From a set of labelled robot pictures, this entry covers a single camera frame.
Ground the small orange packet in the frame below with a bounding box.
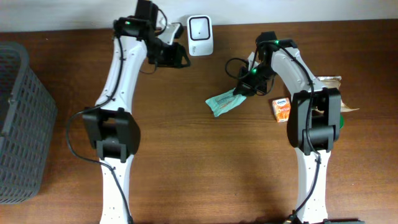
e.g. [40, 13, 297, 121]
[272, 98, 291, 123]

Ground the teal tissue pack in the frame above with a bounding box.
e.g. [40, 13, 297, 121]
[205, 88, 246, 117]

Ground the beige snack bag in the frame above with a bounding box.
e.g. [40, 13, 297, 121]
[315, 75, 360, 113]

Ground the green lid jar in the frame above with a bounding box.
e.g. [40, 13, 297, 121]
[339, 114, 345, 129]

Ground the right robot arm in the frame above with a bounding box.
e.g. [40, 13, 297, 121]
[233, 31, 341, 223]

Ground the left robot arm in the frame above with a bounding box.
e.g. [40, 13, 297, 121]
[82, 1, 190, 223]

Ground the white barcode scanner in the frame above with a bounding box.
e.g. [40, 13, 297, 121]
[187, 15, 214, 57]

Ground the grey plastic mesh basket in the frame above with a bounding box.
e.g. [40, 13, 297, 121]
[1, 42, 57, 204]

